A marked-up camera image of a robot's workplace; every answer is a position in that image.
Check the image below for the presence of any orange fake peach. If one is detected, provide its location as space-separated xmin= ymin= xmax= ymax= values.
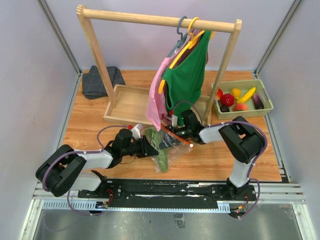
xmin=233 ymin=103 xmax=249 ymax=112

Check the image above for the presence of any yellow fake lemon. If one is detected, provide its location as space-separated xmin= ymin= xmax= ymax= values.
xmin=230 ymin=88 xmax=242 ymax=100

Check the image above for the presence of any yellow clothes hanger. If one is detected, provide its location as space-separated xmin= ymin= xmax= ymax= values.
xmin=158 ymin=17 xmax=216 ymax=94

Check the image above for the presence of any green sleeveless shirt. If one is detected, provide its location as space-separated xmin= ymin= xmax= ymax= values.
xmin=163 ymin=31 xmax=211 ymax=123

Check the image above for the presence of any dark purple fake eggplant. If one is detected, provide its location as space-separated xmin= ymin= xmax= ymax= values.
xmin=251 ymin=93 xmax=265 ymax=110

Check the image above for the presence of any pink shirt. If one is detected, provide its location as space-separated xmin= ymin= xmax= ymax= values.
xmin=145 ymin=38 xmax=200 ymax=130

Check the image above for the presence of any grey-green clothes hanger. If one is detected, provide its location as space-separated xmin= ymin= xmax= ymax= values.
xmin=165 ymin=15 xmax=190 ymax=58

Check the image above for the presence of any green fake lettuce leaf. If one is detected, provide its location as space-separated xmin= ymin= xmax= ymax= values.
xmin=145 ymin=127 xmax=169 ymax=173

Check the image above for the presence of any yellow fake banana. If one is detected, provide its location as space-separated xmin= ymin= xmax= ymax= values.
xmin=236 ymin=87 xmax=256 ymax=104

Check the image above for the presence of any dark grey folded cloth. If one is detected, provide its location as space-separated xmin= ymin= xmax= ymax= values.
xmin=82 ymin=65 xmax=125 ymax=100

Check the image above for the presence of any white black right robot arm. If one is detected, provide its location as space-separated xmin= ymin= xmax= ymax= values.
xmin=165 ymin=109 xmax=268 ymax=200

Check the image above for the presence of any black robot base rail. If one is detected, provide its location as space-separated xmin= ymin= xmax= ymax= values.
xmin=77 ymin=178 xmax=257 ymax=209

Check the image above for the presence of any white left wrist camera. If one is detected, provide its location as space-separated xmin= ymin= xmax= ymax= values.
xmin=131 ymin=123 xmax=144 ymax=140

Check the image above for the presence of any red fake chili pepper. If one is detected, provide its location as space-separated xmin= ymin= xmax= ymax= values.
xmin=216 ymin=88 xmax=223 ymax=101

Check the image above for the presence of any clear zip top bag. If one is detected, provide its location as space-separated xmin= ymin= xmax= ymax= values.
xmin=151 ymin=125 xmax=194 ymax=173

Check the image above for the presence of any small dark fake plum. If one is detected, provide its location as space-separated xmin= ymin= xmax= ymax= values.
xmin=220 ymin=105 xmax=230 ymax=113

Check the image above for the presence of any red fake apple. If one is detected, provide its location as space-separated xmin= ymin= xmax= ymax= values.
xmin=220 ymin=93 xmax=235 ymax=107

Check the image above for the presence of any wooden clothes rack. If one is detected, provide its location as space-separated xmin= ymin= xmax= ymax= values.
xmin=76 ymin=4 xmax=243 ymax=128

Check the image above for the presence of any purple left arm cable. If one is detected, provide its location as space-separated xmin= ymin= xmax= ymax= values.
xmin=41 ymin=124 xmax=131 ymax=217

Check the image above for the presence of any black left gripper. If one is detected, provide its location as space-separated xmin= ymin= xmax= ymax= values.
xmin=122 ymin=135 xmax=160 ymax=159

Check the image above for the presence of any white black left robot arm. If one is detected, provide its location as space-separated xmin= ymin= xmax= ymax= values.
xmin=35 ymin=125 xmax=159 ymax=198

